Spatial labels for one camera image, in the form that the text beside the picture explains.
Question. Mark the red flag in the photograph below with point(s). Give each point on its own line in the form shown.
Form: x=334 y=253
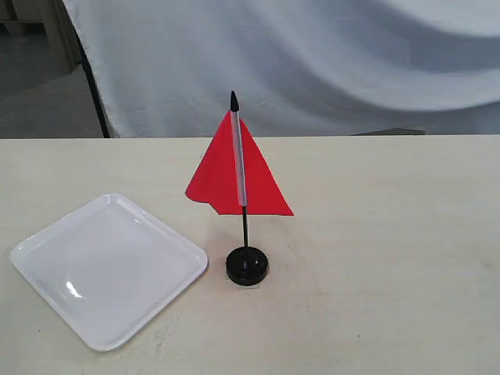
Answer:
x=234 y=177

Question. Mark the black flag stand base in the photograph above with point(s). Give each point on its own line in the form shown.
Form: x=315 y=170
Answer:
x=247 y=266

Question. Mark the white backdrop cloth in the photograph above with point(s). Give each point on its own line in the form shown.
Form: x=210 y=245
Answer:
x=167 y=68

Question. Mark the black backdrop stand pole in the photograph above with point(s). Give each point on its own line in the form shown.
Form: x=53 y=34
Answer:
x=94 y=93

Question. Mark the white square plastic tray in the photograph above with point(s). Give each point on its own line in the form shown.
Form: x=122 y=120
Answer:
x=108 y=268

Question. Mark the wooden furniture in background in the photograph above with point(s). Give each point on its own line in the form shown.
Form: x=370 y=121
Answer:
x=18 y=16

